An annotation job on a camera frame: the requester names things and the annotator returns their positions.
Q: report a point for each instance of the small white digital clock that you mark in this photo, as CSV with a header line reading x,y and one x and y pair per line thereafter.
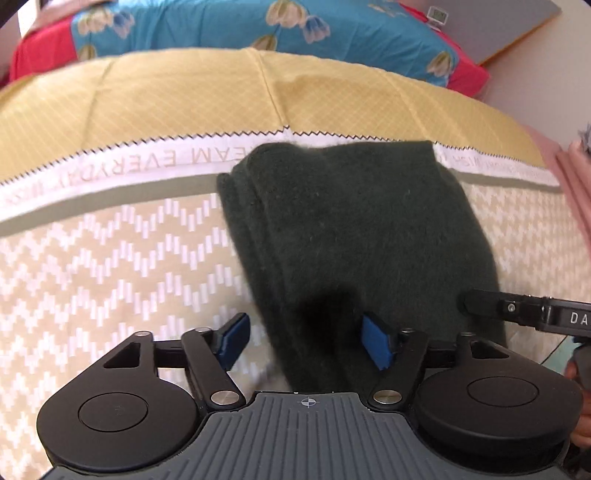
x,y
437,16

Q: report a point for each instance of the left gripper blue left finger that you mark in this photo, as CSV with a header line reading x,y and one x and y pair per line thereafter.
x,y
230,340

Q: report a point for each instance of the grey board with wooden edge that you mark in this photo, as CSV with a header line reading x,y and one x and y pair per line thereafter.
x,y
486,28

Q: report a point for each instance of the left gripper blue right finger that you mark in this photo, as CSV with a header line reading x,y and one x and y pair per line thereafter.
x,y
379,340

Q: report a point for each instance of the blue floral quilt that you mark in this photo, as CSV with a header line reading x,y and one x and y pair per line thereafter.
x,y
380,34

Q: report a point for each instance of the red bed sheet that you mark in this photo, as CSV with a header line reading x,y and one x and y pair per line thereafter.
x,y
49,45

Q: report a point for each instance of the yellow beige patterned bedspread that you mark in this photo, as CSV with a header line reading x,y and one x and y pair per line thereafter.
x,y
110,222

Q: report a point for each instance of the pink pillow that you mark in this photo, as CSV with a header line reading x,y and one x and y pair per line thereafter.
x,y
571,166

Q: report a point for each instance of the dark green knit sweater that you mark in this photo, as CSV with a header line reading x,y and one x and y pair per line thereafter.
x,y
326,235

